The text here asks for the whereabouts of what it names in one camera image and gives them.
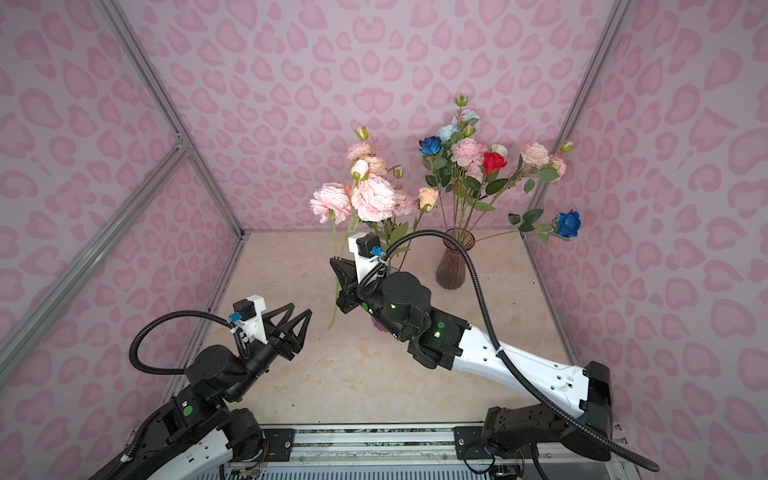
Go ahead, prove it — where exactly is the blue purple glass vase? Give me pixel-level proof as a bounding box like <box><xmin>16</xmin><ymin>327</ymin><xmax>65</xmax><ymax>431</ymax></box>
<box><xmin>371</xmin><ymin>317</ymin><xmax>390</xmax><ymax>333</ymax></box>

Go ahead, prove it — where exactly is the maroon grey glass vase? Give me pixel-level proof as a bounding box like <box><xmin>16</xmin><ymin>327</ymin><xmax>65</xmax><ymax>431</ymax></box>
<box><xmin>436</xmin><ymin>228</ymin><xmax>476</xmax><ymax>290</ymax></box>

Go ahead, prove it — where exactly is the pale pink peony stem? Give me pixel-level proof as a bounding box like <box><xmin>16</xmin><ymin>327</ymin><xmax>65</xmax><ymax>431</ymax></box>
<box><xmin>392</xmin><ymin>166</ymin><xmax>413</xmax><ymax>217</ymax></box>

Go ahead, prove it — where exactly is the large pink peony stem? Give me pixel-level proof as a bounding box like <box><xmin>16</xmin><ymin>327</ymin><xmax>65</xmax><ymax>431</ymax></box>
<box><xmin>450</xmin><ymin>138</ymin><xmax>487</xmax><ymax>241</ymax></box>

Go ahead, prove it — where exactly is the single red rose stem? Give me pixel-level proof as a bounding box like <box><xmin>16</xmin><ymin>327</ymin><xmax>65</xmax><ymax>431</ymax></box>
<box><xmin>462</xmin><ymin>151</ymin><xmax>508</xmax><ymax>233</ymax></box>

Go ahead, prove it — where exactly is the light blue rose stem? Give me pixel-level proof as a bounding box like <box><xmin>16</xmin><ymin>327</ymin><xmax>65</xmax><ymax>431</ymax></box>
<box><xmin>437</xmin><ymin>94</ymin><xmax>480</xmax><ymax>143</ymax></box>

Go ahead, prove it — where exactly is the dark blue rose stem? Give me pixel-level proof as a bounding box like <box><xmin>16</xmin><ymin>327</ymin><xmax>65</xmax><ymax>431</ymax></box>
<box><xmin>483</xmin><ymin>208</ymin><xmax>581</xmax><ymax>244</ymax></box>

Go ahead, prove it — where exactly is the white rose stem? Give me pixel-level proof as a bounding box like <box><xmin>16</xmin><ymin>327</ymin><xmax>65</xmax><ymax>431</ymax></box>
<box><xmin>489</xmin><ymin>144</ymin><xmax>508</xmax><ymax>158</ymax></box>

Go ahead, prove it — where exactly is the pink spray rose stem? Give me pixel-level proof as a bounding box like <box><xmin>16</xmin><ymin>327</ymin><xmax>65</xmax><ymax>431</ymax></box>
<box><xmin>347</xmin><ymin>125</ymin><xmax>387</xmax><ymax>180</ymax></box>

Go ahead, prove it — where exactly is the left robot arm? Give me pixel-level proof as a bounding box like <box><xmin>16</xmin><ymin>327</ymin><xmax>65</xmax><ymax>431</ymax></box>
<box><xmin>94</xmin><ymin>303</ymin><xmax>312</xmax><ymax>479</ymax></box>

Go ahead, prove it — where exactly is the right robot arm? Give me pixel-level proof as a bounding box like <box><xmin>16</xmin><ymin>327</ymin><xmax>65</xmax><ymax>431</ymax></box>
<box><xmin>330</xmin><ymin>258</ymin><xmax>613</xmax><ymax>461</ymax></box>

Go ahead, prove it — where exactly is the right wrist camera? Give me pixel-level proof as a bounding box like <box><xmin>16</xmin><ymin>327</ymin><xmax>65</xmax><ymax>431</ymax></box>
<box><xmin>348</xmin><ymin>232</ymin><xmax>384</xmax><ymax>281</ymax></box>

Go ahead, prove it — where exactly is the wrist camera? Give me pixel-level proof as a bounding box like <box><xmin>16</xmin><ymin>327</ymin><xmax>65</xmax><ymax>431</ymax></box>
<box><xmin>229</xmin><ymin>295</ymin><xmax>267</xmax><ymax>344</ymax></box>
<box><xmin>348</xmin><ymin>232</ymin><xmax>384</xmax><ymax>281</ymax></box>

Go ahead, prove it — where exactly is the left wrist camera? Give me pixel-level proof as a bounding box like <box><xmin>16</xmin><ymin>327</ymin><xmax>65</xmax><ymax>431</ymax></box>
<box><xmin>229</xmin><ymin>295</ymin><xmax>267</xmax><ymax>344</ymax></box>

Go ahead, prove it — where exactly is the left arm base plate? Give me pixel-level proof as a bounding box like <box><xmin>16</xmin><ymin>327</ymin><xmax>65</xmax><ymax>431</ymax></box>
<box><xmin>258</xmin><ymin>427</ymin><xmax>296</xmax><ymax>463</ymax></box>

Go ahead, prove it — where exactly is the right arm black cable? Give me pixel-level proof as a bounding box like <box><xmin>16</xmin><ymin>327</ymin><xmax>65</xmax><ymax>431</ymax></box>
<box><xmin>359</xmin><ymin>229</ymin><xmax>660</xmax><ymax>473</ymax></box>

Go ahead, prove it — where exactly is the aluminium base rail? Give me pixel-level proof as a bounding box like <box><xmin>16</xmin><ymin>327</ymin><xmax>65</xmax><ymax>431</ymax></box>
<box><xmin>110</xmin><ymin>422</ymin><xmax>640</xmax><ymax>480</ymax></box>

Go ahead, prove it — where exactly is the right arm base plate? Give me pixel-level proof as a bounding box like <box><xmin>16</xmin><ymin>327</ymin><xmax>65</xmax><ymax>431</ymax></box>
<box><xmin>452</xmin><ymin>425</ymin><xmax>495</xmax><ymax>461</ymax></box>

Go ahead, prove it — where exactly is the diagonal aluminium frame bar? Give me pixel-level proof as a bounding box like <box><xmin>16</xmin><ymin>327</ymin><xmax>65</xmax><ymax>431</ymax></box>
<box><xmin>1</xmin><ymin>141</ymin><xmax>189</xmax><ymax>385</ymax></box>

